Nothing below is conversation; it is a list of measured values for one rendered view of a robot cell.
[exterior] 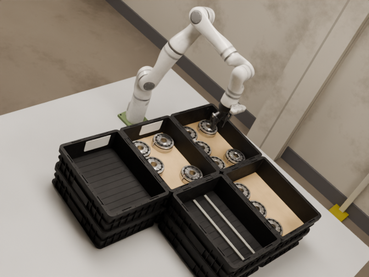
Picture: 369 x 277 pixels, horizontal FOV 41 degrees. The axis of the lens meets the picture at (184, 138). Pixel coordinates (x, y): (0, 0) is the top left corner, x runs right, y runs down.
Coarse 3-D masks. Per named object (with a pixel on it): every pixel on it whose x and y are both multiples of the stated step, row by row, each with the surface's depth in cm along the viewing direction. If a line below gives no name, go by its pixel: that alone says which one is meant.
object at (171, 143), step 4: (156, 136) 237; (160, 136) 238; (168, 136) 240; (156, 140) 235; (172, 140) 239; (156, 144) 233; (160, 144) 234; (164, 144) 235; (168, 144) 236; (172, 144) 237; (164, 148) 233; (168, 148) 234
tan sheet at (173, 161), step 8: (152, 136) 241; (152, 152) 233; (160, 152) 235; (168, 152) 236; (176, 152) 238; (168, 160) 232; (176, 160) 234; (184, 160) 236; (168, 168) 229; (176, 168) 230; (168, 176) 225; (176, 176) 227; (168, 184) 221; (176, 184) 223
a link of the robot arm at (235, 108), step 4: (224, 96) 222; (224, 100) 222; (228, 100) 221; (232, 100) 220; (236, 100) 221; (224, 104) 223; (228, 104) 222; (232, 104) 222; (236, 104) 223; (240, 104) 224; (232, 108) 220; (236, 108) 221; (240, 108) 222; (244, 108) 223; (232, 112) 219; (236, 112) 220; (240, 112) 222
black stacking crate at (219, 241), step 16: (192, 192) 214; (208, 192) 226; (224, 192) 223; (176, 208) 206; (192, 208) 216; (208, 208) 219; (224, 208) 222; (240, 208) 218; (176, 224) 207; (208, 224) 212; (224, 224) 215; (240, 224) 218; (256, 224) 213; (192, 240) 202; (224, 240) 209; (240, 240) 212; (256, 240) 215; (272, 240) 208; (208, 256) 198; (224, 272) 192; (240, 272) 200
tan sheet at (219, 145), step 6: (192, 126) 256; (198, 132) 254; (216, 132) 259; (198, 138) 251; (204, 138) 253; (210, 138) 254; (216, 138) 256; (222, 138) 257; (210, 144) 251; (216, 144) 253; (222, 144) 254; (228, 144) 256; (216, 150) 249; (222, 150) 251; (216, 156) 246; (222, 156) 247
